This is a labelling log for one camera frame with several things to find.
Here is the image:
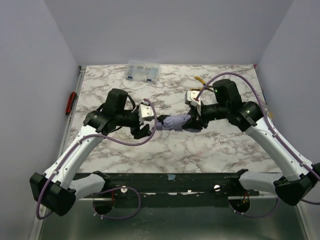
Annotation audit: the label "lilac umbrella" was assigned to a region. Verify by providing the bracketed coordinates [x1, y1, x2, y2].
[156, 114, 202, 133]

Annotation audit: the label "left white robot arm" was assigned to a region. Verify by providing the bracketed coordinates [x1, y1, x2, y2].
[29, 88, 157, 220]

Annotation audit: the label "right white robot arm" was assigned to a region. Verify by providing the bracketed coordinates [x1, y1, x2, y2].
[182, 79, 320, 206]

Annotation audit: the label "clear plastic organizer box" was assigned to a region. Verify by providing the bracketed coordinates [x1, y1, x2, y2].
[124, 60, 160, 83]

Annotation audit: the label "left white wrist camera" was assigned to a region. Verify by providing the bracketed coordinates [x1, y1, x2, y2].
[138, 102, 157, 124]

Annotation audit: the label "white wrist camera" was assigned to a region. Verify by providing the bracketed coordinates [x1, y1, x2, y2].
[138, 102, 157, 124]
[184, 90, 201, 115]

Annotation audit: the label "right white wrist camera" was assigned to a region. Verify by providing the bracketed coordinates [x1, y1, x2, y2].
[184, 90, 201, 115]

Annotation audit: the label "yellow handled pliers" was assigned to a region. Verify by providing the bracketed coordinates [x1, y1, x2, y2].
[191, 76, 213, 93]

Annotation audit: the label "red black handled tool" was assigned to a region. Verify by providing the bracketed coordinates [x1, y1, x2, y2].
[65, 91, 77, 115]

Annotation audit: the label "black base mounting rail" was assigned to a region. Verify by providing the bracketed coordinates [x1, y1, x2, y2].
[85, 170, 259, 209]

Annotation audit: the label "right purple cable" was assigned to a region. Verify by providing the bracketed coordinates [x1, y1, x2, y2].
[194, 71, 320, 218]

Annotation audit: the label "purple cable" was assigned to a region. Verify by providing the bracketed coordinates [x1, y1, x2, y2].
[194, 71, 320, 218]
[36, 98, 159, 221]

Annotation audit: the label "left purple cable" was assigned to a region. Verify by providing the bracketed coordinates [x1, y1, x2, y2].
[36, 98, 159, 221]

